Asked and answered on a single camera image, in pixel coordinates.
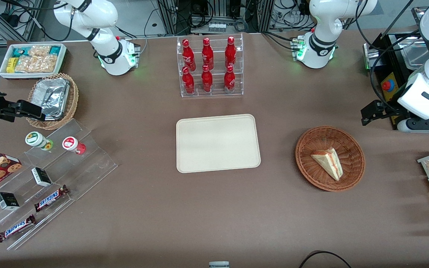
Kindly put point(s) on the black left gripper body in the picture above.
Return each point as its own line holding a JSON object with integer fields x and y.
{"x": 390, "y": 108}

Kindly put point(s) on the triangular sandwich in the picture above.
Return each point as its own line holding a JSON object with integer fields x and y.
{"x": 328, "y": 162}

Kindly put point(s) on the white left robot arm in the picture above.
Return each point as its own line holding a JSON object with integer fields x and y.
{"x": 320, "y": 26}

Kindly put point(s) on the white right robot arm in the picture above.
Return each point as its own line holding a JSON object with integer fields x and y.
{"x": 106, "y": 44}

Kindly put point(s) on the tan wicker basket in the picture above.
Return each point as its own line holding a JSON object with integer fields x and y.
{"x": 73, "y": 100}

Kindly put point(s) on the brown wicker basket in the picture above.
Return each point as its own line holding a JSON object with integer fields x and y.
{"x": 311, "y": 141}

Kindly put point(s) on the cream plastic tray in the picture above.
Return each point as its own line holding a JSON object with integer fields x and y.
{"x": 218, "y": 143}

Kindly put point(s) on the red emergency button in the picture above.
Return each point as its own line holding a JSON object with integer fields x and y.
{"x": 387, "y": 85}

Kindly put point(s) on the aluminium foil container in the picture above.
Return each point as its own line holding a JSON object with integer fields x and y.
{"x": 52, "y": 95}

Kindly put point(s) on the green lid cup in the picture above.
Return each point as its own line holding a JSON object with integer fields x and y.
{"x": 35, "y": 139}

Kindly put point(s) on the white plastic snack bin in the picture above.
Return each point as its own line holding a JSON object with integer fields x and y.
{"x": 3, "y": 70}

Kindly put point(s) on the yellow snack packet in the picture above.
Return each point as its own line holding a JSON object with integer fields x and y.
{"x": 11, "y": 65}

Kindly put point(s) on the large clear cracker bag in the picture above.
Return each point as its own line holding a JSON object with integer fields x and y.
{"x": 37, "y": 64}

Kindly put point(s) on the red lid cup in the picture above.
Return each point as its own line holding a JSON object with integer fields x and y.
{"x": 71, "y": 143}

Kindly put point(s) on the black food warmer machine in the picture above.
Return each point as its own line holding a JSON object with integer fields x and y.
{"x": 385, "y": 52}

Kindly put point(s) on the teal snack packet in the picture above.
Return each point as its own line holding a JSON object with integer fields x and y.
{"x": 54, "y": 50}
{"x": 21, "y": 51}

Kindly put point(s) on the small clear cracker bag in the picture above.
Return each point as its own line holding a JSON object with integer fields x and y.
{"x": 39, "y": 50}

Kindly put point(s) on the steel warmer pan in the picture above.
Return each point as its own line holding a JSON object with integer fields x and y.
{"x": 413, "y": 54}

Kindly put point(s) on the small black box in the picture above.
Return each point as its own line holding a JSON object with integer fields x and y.
{"x": 41, "y": 176}
{"x": 8, "y": 201}

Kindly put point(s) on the clear acrylic stepped stand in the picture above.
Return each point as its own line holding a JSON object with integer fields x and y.
{"x": 91, "y": 160}

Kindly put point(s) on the snickers bar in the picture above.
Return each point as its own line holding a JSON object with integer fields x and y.
{"x": 50, "y": 198}
{"x": 16, "y": 227}

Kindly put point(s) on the red cola bottle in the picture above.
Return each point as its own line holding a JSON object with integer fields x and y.
{"x": 188, "y": 56}
{"x": 207, "y": 54}
{"x": 230, "y": 52}
{"x": 207, "y": 81}
{"x": 229, "y": 81}
{"x": 188, "y": 82}

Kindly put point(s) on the clear acrylic bottle rack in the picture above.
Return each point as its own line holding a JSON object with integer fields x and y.
{"x": 216, "y": 44}

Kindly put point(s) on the white power strip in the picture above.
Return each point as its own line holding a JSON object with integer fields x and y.
{"x": 217, "y": 28}

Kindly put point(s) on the grey device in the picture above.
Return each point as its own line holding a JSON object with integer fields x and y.
{"x": 219, "y": 265}

